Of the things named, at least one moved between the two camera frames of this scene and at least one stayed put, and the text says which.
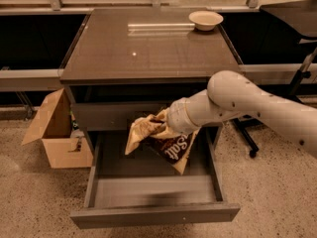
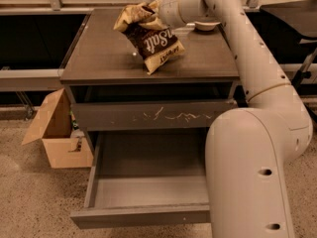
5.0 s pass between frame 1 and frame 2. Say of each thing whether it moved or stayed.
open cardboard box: stayed
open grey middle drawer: stayed
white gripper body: moved
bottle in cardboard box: stayed
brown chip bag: moved
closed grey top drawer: stayed
